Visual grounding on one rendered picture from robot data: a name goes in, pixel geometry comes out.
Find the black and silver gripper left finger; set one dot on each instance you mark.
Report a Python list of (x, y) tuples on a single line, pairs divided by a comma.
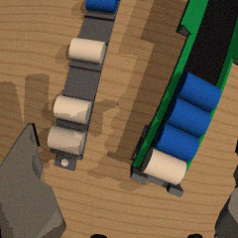
[(28, 206)]

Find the blue cylinder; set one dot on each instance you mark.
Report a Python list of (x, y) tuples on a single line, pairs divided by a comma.
[(198, 92), (108, 6), (187, 117), (176, 142)]

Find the beige cylinder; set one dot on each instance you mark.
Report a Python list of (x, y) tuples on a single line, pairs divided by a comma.
[(163, 166), (66, 140), (87, 50), (72, 109)]

